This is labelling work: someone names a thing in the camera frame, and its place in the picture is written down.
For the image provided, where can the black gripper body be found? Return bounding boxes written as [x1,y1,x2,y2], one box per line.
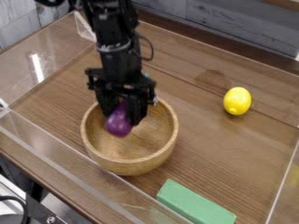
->
[84,46,156,104]

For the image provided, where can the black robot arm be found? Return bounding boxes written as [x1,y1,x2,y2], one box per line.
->
[81,0,156,126]

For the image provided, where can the purple toy eggplant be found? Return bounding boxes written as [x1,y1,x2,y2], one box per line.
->
[107,100,132,137]

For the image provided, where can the green foam block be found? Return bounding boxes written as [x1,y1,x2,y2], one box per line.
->
[156,178,238,224]

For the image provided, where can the clear acrylic corner bracket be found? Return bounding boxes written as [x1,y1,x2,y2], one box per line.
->
[73,11,96,42]

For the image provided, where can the brown wooden bowl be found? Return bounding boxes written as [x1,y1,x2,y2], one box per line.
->
[80,99,179,176]

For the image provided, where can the black cable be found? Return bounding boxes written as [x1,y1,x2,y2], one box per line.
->
[135,32,155,62]

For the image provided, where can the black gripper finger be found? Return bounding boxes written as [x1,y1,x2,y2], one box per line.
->
[96,91,119,116]
[128,94,148,126]

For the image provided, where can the yellow toy lemon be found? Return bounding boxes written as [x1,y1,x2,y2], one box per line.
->
[223,87,252,116]

